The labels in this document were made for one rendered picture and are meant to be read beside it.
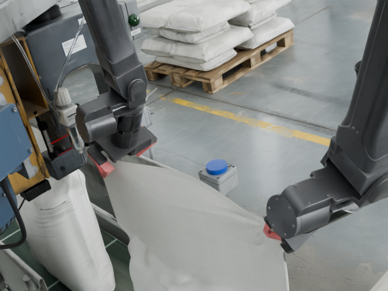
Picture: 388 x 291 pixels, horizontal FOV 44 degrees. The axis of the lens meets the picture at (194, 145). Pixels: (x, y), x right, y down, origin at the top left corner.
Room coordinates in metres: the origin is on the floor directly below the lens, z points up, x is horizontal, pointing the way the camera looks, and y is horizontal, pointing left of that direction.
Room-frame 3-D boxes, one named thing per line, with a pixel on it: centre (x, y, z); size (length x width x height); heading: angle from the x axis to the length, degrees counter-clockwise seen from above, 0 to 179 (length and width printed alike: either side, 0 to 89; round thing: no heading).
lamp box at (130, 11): (1.16, 0.11, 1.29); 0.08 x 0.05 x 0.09; 40
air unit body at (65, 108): (0.94, 0.25, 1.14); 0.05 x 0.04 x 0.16; 130
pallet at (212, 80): (4.23, -0.40, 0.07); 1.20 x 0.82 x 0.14; 132
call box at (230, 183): (1.12, -0.05, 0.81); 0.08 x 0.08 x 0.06; 40
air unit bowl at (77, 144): (0.94, 0.25, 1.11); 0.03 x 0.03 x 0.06
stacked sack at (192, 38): (4.01, -0.15, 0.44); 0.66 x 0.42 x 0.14; 34
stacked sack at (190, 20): (3.87, -0.32, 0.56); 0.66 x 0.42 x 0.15; 130
